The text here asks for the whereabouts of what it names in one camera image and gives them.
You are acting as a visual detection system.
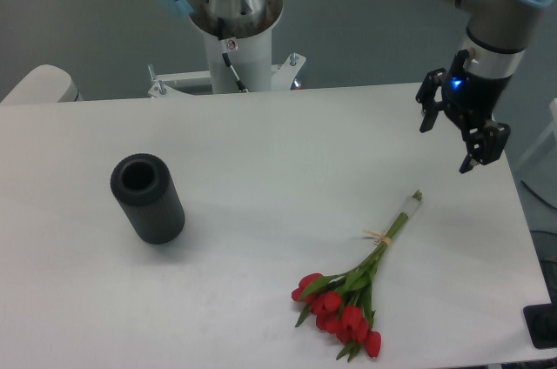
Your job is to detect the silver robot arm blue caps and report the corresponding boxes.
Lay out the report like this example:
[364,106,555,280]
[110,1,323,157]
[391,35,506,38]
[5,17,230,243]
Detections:
[416,0,554,173]

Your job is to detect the white rounded chair back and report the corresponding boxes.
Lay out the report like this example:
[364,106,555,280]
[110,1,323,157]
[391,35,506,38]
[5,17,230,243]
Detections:
[1,64,84,106]

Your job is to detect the black and white pedestal cable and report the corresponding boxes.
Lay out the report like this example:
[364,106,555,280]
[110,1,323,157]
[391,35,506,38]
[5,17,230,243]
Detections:
[217,17,250,94]

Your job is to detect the dark grey ribbed vase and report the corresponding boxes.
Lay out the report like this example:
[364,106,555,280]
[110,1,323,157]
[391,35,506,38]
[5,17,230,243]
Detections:
[110,153,185,245]

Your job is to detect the red tulip bouquet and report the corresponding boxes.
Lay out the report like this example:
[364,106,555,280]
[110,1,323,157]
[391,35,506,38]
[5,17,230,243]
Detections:
[292,191,423,362]

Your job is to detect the black device at table edge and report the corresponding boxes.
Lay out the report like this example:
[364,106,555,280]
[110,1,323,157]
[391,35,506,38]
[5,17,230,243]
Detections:
[523,304,556,350]

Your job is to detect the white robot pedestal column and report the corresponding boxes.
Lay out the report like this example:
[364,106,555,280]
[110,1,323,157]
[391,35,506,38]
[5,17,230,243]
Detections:
[148,29,306,97]

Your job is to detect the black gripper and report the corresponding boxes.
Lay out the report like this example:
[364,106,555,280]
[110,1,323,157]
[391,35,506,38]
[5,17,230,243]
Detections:
[415,50,511,174]

